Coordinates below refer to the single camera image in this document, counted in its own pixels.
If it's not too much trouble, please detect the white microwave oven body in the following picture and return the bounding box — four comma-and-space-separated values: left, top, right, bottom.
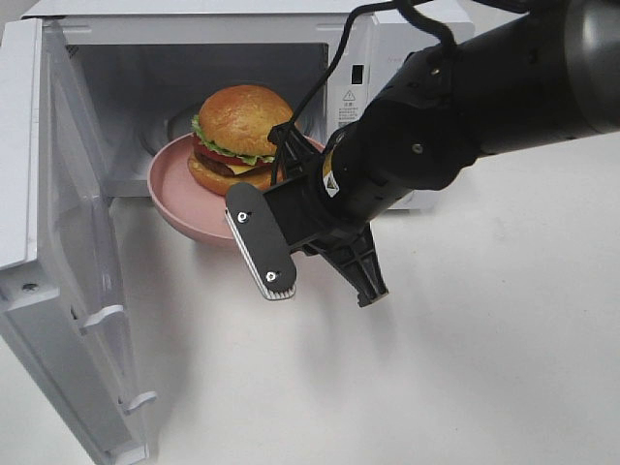
26, 1, 432, 198

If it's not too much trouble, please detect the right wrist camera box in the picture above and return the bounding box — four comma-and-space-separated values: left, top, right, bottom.
225, 183, 296, 301

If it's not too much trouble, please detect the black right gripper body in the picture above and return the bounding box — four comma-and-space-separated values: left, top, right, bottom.
265, 159, 383, 257

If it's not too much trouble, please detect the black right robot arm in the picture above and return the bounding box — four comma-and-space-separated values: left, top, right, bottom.
247, 1, 619, 306

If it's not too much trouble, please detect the burger with lettuce and cheese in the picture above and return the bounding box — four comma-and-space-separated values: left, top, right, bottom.
187, 84, 293, 196

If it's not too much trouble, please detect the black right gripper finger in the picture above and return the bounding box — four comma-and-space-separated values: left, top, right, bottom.
267, 122, 324, 182
314, 227, 388, 307

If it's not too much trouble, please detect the pink round plate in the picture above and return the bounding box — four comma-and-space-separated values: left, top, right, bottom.
145, 130, 326, 242

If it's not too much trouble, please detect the white microwave door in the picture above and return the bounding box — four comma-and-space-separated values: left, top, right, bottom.
1, 18, 156, 464

